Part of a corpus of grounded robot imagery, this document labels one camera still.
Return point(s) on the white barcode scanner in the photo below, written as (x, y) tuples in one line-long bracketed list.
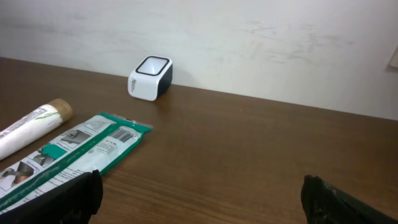
[(151, 78)]

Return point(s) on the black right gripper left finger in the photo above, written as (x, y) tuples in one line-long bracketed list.
[(73, 202)]

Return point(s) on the white tube gold cap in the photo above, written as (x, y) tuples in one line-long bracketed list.
[(34, 125)]

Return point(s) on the green white 3M package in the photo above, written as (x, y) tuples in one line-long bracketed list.
[(96, 144)]

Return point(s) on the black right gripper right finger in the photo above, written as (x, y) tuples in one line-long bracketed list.
[(323, 203)]

